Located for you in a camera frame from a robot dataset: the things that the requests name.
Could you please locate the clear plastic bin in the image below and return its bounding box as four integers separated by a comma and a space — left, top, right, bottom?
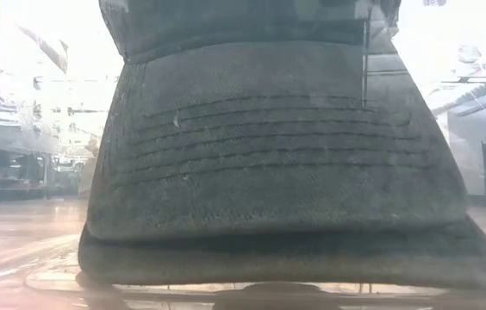
0, 0, 486, 310

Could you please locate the black baseball cap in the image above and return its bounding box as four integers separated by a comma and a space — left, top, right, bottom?
78, 214, 486, 290
98, 0, 402, 65
86, 39, 470, 242

